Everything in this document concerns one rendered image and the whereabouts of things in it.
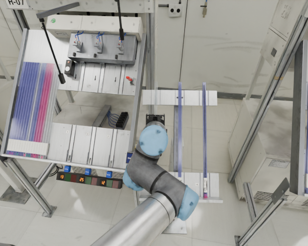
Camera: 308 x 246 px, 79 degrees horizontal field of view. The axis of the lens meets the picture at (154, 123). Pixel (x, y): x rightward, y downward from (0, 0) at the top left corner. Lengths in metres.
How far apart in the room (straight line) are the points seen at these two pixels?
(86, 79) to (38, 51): 0.34
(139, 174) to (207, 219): 1.18
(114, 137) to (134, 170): 0.45
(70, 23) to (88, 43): 0.14
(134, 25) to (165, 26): 1.54
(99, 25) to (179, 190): 0.87
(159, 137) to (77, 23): 0.81
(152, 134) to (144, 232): 0.22
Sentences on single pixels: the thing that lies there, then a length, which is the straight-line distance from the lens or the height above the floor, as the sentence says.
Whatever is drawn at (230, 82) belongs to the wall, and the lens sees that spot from 2.84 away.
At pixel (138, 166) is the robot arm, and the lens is 0.52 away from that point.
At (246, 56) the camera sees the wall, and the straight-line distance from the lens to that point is 2.73.
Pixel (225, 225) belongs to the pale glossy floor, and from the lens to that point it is 1.67.
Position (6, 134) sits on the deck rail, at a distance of 1.26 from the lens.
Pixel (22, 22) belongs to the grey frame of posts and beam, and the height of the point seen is 1.24.
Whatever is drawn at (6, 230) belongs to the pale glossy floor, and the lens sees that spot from 1.91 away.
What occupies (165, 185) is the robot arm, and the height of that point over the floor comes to 1.06.
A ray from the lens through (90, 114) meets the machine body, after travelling 1.49.
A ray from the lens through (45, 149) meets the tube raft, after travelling 1.11.
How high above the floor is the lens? 1.48
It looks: 40 degrees down
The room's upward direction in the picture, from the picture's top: straight up
